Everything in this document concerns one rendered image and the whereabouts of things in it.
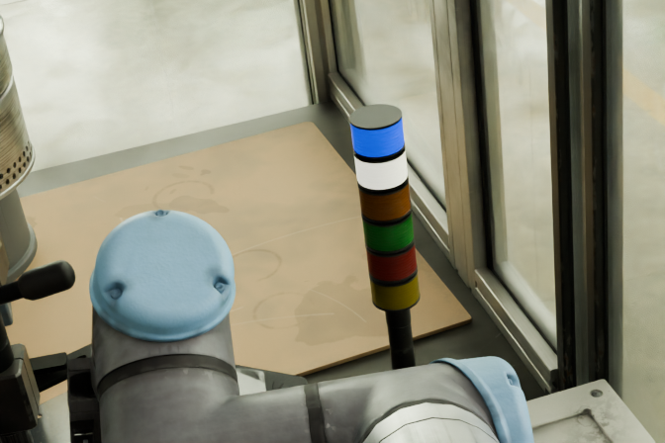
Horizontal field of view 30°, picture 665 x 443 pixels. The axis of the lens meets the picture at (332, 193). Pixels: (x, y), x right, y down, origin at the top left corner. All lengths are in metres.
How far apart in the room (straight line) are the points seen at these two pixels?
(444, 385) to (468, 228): 0.86
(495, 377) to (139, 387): 0.18
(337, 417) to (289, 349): 0.85
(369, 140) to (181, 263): 0.42
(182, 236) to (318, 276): 0.93
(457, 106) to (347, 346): 0.31
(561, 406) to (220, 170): 0.88
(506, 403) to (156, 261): 0.19
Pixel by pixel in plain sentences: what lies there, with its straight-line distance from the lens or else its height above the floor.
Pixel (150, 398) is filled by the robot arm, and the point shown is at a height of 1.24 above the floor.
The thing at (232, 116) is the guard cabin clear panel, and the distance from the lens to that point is 2.06.
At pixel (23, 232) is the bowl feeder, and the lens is 1.72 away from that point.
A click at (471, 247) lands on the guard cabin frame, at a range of 1.49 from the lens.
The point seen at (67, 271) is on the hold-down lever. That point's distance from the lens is 0.81.
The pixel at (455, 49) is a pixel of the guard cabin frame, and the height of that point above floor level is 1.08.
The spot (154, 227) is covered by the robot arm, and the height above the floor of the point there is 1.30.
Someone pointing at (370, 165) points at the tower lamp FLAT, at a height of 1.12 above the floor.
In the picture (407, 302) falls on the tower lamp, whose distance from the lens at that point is 1.14.
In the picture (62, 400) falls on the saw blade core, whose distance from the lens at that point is 1.15.
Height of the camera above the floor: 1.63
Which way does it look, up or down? 30 degrees down
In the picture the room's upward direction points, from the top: 8 degrees counter-clockwise
